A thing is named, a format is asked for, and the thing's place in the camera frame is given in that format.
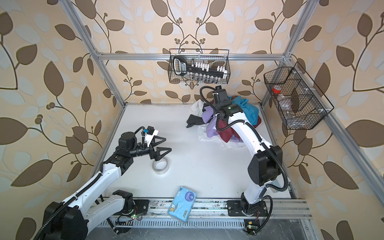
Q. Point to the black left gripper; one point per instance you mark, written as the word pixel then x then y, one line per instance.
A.
pixel 156 155

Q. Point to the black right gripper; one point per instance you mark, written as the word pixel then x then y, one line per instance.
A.
pixel 231 103

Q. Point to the lavender purple cloth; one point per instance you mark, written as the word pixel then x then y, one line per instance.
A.
pixel 208 130

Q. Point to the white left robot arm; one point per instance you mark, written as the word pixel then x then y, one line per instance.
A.
pixel 76 216

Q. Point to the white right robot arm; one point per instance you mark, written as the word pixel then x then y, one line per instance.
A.
pixel 266 166

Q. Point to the white cloth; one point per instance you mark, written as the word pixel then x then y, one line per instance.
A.
pixel 198 108

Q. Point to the maroon satin cloth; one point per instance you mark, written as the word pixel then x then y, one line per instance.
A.
pixel 230 134

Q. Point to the turquoise mesh cloth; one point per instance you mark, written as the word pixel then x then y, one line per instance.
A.
pixel 251 111

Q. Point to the dark grey cloth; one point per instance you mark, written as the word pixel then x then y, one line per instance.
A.
pixel 194 121

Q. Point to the clear tape roll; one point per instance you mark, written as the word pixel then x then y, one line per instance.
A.
pixel 160 167

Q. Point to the black socket set holder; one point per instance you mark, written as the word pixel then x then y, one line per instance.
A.
pixel 200 67

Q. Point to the blue tissue pack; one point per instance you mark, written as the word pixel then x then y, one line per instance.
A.
pixel 182 204

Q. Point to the clear bottle red cap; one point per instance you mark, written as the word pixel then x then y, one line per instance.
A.
pixel 283 104

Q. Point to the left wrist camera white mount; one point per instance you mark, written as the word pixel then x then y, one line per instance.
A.
pixel 148 134

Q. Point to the black wire basket back wall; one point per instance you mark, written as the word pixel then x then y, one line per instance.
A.
pixel 198 51

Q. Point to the black wire basket wall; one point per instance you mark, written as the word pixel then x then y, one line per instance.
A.
pixel 198 51
pixel 310 105

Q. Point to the black wire basket right wall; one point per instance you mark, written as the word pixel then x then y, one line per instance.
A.
pixel 310 105

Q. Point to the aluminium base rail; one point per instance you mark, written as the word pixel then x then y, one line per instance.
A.
pixel 215 213

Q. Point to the aluminium frame post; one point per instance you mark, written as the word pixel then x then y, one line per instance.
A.
pixel 295 14

